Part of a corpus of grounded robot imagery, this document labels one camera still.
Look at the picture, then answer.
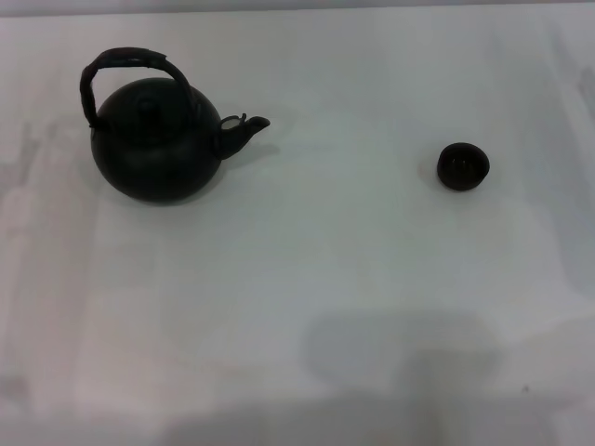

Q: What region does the black round teapot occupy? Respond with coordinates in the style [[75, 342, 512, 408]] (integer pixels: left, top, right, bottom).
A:
[[79, 45, 271, 205]]

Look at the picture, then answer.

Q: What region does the small dark teacup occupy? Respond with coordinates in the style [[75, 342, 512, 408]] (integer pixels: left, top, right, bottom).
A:
[[435, 141, 491, 191]]

